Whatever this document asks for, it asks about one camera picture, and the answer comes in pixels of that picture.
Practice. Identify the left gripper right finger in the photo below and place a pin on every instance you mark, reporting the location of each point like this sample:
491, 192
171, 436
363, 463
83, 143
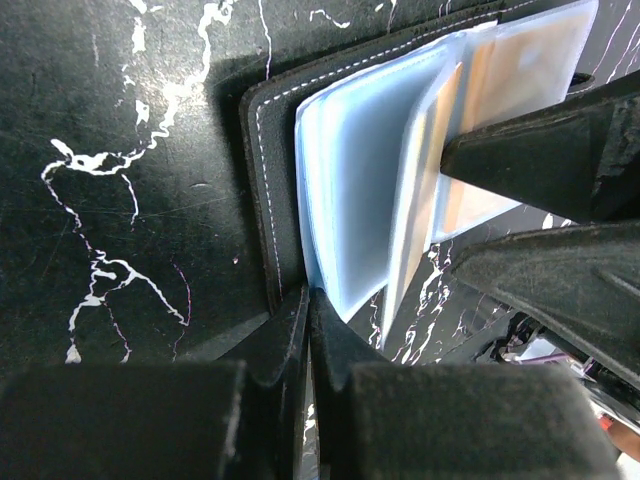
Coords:
379, 420

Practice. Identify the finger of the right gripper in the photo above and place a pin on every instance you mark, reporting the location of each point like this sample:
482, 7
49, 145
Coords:
578, 159
582, 282

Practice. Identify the gold credit card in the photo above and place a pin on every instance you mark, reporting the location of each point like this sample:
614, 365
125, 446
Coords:
428, 131
518, 67

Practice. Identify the black leather card holder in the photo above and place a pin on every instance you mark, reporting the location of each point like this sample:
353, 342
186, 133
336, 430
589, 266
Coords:
326, 143

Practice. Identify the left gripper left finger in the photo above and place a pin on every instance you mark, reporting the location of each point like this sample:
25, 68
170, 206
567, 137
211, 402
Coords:
237, 417

